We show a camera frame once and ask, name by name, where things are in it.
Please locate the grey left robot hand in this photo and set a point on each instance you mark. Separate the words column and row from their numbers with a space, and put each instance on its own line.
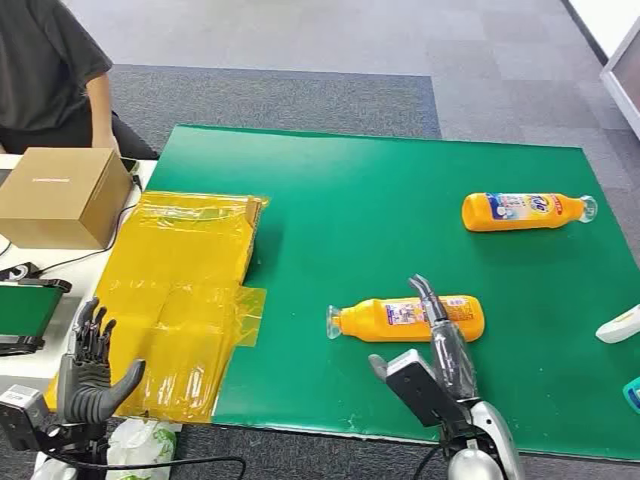
column 87, row 384

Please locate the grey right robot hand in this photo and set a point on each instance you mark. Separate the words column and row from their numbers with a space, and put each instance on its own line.
column 450, row 358

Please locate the orange detergent bottle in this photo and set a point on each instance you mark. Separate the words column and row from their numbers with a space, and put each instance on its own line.
column 520, row 212
column 370, row 321

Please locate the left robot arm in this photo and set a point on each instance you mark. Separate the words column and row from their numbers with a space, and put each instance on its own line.
column 75, row 447

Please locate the person's forearm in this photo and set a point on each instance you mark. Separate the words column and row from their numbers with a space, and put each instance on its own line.
column 103, row 109

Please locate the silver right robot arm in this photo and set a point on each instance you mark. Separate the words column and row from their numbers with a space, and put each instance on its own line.
column 480, row 444

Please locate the white plastic bottle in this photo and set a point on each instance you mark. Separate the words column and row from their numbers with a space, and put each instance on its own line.
column 623, row 326

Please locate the white plastic bag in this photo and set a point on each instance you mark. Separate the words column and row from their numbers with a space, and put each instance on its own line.
column 143, row 450

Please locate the yellow plastic bag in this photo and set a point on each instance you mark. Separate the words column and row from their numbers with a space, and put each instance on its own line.
column 175, row 298

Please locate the green table mat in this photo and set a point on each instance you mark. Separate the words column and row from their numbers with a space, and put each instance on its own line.
column 380, row 225

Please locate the brown cardboard box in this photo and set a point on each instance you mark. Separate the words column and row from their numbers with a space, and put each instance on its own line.
column 60, row 199

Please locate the black phone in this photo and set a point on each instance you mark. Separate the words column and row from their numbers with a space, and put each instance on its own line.
column 130, row 166

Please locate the teal package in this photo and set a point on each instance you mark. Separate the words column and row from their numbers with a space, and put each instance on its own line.
column 634, row 396

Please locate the person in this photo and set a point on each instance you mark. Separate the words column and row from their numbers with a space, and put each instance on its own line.
column 40, row 66

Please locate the white framed board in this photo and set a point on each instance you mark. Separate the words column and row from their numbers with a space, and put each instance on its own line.
column 625, row 79

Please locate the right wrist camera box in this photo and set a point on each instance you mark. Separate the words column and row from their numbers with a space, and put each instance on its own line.
column 420, row 391

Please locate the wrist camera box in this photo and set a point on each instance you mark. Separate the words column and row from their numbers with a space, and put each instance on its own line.
column 420, row 391
column 20, row 417

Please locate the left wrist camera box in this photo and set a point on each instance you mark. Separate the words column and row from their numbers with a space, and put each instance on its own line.
column 20, row 417

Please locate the green panel with black frame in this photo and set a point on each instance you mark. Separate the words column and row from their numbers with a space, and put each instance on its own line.
column 25, row 311

